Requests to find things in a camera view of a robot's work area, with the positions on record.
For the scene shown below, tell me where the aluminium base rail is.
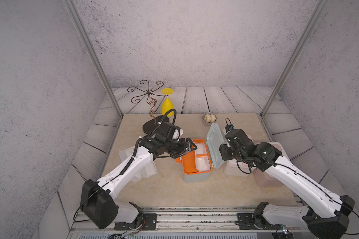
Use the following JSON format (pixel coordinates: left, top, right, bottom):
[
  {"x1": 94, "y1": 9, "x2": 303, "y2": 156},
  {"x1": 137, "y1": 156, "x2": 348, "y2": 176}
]
[{"x1": 67, "y1": 207, "x2": 333, "y2": 239}]

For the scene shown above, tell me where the grey orange medicine box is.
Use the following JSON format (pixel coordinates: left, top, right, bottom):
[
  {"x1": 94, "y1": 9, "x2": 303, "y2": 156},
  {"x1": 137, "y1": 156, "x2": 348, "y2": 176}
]
[{"x1": 177, "y1": 122, "x2": 225, "y2": 183}]

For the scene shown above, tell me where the gauze packet from grey box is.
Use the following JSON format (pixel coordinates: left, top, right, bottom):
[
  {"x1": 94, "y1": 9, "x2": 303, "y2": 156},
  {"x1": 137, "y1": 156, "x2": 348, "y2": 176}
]
[{"x1": 194, "y1": 142, "x2": 207, "y2": 155}]

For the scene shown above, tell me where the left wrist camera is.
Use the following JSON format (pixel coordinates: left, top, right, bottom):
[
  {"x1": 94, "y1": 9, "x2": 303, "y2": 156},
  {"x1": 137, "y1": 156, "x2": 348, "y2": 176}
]
[{"x1": 172, "y1": 128, "x2": 183, "y2": 141}]

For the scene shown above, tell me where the grey round object behind box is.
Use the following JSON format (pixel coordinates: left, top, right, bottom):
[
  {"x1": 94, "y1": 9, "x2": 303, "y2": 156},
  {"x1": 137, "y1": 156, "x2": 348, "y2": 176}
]
[{"x1": 202, "y1": 112, "x2": 217, "y2": 125}]

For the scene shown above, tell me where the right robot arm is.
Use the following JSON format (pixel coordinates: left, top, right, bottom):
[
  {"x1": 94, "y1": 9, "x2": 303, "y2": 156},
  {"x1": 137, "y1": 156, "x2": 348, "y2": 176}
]
[{"x1": 219, "y1": 118, "x2": 359, "y2": 239}]

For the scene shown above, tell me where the right aluminium frame post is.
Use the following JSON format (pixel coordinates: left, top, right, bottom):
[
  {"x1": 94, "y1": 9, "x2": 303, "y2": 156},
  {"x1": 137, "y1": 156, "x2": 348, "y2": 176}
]
[{"x1": 260, "y1": 0, "x2": 329, "y2": 119}]

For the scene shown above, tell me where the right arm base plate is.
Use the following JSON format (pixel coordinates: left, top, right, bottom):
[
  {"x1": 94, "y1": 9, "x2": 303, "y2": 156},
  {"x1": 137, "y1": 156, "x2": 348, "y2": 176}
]
[{"x1": 235, "y1": 213, "x2": 267, "y2": 230}]

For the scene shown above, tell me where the brown wire glass rack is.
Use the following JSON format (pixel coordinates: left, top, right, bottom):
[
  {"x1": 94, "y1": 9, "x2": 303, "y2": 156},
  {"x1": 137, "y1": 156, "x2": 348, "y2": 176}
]
[{"x1": 127, "y1": 80, "x2": 169, "y2": 134}]

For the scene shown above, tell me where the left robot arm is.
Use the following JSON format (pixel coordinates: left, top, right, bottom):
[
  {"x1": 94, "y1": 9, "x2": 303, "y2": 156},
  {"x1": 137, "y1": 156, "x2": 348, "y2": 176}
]
[{"x1": 79, "y1": 120, "x2": 197, "y2": 230}]

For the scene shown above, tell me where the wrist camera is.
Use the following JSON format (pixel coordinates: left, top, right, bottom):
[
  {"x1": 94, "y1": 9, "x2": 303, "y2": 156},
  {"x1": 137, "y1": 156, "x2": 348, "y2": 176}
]
[
  {"x1": 172, "y1": 128, "x2": 183, "y2": 141},
  {"x1": 224, "y1": 124, "x2": 234, "y2": 132}
]

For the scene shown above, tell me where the yellow plastic wine glass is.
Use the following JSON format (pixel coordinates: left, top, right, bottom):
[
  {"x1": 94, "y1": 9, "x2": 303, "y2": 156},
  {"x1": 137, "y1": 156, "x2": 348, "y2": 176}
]
[{"x1": 161, "y1": 88, "x2": 174, "y2": 115}]

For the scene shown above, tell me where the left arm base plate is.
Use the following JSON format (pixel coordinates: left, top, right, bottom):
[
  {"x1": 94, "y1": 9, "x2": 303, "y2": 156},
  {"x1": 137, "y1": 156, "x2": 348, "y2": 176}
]
[{"x1": 114, "y1": 213, "x2": 158, "y2": 231}]

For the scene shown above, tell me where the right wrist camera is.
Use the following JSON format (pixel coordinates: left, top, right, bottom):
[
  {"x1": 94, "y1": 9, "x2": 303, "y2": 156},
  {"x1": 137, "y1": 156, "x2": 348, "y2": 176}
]
[{"x1": 224, "y1": 124, "x2": 234, "y2": 132}]

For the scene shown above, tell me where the white pink medicine box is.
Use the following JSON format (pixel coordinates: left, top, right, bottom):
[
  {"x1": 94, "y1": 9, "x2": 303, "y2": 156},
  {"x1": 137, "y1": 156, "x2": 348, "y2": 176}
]
[{"x1": 223, "y1": 132, "x2": 252, "y2": 177}]

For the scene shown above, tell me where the aluminium frame post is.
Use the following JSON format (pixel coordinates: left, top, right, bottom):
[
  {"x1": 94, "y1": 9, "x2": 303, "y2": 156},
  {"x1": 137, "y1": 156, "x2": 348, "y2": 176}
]
[
  {"x1": 260, "y1": 0, "x2": 329, "y2": 119},
  {"x1": 63, "y1": 0, "x2": 123, "y2": 118}
]

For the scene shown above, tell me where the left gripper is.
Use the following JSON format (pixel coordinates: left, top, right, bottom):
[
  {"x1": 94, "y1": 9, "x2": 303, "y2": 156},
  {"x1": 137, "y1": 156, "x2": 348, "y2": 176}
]
[{"x1": 164, "y1": 137, "x2": 198, "y2": 159}]

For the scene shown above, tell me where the left aluminium frame post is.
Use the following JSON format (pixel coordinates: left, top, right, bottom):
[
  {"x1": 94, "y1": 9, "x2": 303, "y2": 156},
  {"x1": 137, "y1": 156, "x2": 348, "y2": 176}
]
[{"x1": 63, "y1": 0, "x2": 123, "y2": 118}]

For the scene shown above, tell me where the orange tray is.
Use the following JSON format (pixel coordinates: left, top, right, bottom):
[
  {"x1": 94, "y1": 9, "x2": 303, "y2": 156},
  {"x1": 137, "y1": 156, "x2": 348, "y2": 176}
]
[{"x1": 176, "y1": 139, "x2": 213, "y2": 176}]

